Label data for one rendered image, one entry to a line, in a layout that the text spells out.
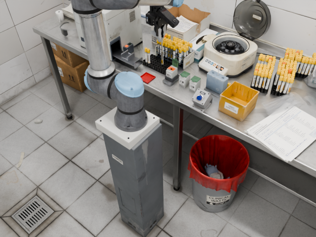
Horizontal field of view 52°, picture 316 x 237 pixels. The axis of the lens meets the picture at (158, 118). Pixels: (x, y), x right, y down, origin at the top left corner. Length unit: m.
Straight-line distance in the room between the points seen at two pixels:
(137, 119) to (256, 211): 1.21
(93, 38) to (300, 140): 0.96
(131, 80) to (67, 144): 1.46
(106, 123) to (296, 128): 0.85
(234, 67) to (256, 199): 1.00
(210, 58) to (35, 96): 1.90
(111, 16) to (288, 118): 1.02
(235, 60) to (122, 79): 0.65
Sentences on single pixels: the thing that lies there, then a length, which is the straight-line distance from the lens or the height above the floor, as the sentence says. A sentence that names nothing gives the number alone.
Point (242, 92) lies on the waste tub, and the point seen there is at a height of 0.93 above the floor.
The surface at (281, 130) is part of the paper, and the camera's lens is 1.53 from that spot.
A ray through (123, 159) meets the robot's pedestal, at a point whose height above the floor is 0.75.
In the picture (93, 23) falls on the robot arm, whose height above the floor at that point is 1.38.
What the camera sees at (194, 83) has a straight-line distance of 1.63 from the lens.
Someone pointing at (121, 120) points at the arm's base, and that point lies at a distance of 1.39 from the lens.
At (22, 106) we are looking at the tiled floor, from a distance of 3.16.
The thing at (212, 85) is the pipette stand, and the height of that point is 0.92.
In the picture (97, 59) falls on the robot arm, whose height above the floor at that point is 1.23.
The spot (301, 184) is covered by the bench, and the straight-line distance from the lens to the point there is 2.17.
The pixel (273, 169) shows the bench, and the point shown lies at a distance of 2.18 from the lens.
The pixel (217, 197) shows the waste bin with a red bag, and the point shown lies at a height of 0.23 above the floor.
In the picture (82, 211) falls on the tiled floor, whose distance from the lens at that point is 2.30.
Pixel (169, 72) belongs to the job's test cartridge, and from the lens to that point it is 1.67.
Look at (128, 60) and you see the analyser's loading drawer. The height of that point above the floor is 0.92.
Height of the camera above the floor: 1.95
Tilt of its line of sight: 45 degrees down
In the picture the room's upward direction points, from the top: 2 degrees counter-clockwise
